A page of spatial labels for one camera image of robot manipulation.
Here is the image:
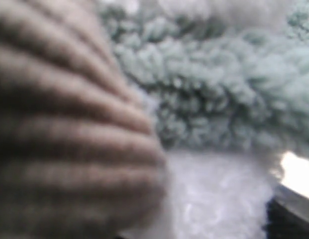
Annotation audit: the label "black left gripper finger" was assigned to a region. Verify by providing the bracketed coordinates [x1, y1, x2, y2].
[263, 185, 309, 239]

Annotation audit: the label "white plush snowman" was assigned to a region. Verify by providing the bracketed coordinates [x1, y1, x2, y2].
[0, 0, 277, 239]

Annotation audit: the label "teal fuzzy knit scarf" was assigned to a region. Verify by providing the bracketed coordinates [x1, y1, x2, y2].
[100, 0, 309, 157]

